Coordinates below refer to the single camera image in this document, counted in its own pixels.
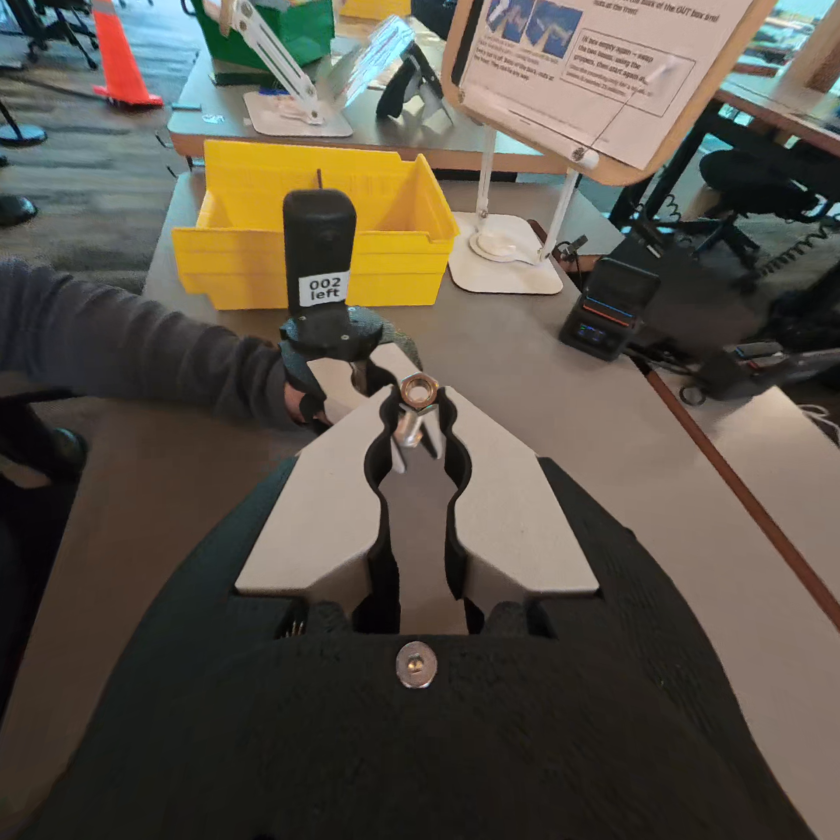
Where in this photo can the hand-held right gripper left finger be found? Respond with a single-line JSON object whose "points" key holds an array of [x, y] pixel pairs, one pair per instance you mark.
{"points": [[308, 518]]}

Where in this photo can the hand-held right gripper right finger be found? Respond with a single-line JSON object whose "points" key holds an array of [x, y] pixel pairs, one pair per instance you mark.
{"points": [[525, 518]]}

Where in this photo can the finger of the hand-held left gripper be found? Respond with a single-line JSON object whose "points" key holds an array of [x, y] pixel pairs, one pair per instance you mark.
{"points": [[400, 453], [387, 367]]}

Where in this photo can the steel hex bolt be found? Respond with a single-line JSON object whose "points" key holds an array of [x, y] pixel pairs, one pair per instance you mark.
{"points": [[408, 426]]}

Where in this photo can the yellow plastic bin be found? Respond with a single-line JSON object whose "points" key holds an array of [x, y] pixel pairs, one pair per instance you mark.
{"points": [[262, 262], [364, 8]]}

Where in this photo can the person's left forearm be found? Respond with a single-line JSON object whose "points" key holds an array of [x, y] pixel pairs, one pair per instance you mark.
{"points": [[131, 341]]}

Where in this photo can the black and grey gripper tool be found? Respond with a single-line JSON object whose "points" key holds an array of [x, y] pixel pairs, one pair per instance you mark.
{"points": [[400, 85]]}

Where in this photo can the clear acrylic stand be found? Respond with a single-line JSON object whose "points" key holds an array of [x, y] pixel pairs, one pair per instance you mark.
{"points": [[374, 59]]}

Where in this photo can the green plastic bin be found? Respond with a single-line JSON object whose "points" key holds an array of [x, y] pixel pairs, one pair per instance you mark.
{"points": [[295, 33]]}

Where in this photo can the black charging case with display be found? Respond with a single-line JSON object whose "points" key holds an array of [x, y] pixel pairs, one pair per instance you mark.
{"points": [[607, 289]]}

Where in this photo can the black battery charger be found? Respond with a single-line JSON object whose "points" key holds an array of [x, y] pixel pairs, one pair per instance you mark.
{"points": [[741, 374]]}

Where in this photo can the orange traffic cone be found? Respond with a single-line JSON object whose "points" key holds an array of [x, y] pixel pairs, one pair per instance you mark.
{"points": [[121, 59]]}

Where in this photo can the black stanchion base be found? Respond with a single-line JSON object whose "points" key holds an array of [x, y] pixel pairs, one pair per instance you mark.
{"points": [[19, 134]]}

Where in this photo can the black office chair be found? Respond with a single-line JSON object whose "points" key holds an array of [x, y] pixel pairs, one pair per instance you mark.
{"points": [[59, 26], [754, 184]]}

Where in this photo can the wooden top table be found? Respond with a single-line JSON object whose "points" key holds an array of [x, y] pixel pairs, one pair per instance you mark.
{"points": [[754, 108]]}

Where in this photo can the wooden instruction board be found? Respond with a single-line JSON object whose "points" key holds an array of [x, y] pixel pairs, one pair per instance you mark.
{"points": [[730, 52]]}

